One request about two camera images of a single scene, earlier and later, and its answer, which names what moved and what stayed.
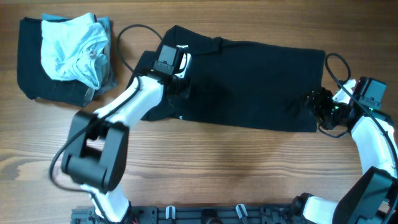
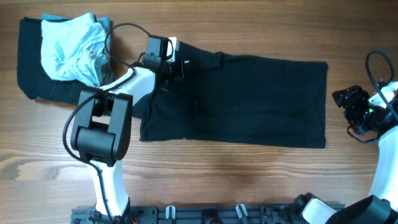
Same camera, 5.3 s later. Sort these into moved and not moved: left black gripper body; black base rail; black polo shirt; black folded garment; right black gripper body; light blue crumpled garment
Moved: right black gripper body; black polo shirt; left black gripper body
Not moved: light blue crumpled garment; black base rail; black folded garment
